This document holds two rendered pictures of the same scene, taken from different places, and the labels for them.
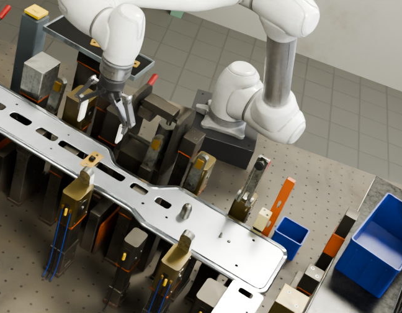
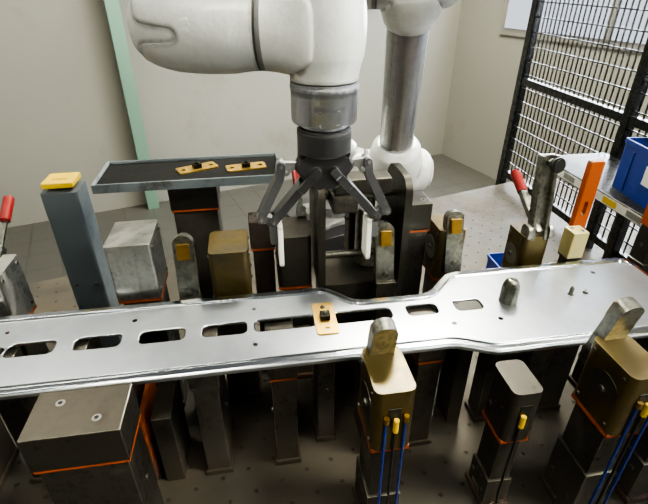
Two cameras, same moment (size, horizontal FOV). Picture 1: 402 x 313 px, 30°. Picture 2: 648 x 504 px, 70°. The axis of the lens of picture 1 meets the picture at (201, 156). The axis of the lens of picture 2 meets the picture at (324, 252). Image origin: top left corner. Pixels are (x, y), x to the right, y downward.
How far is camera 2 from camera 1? 1.62 m
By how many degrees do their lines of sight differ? 20
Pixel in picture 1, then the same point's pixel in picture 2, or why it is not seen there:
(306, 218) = (481, 250)
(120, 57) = (350, 58)
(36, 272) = not seen: outside the picture
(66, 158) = (292, 342)
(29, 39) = (75, 227)
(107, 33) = (306, 12)
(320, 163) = not seen: hidden behind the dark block
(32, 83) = (137, 273)
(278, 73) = (414, 93)
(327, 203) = (473, 229)
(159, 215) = (492, 323)
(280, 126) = (418, 169)
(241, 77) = not seen: hidden behind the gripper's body
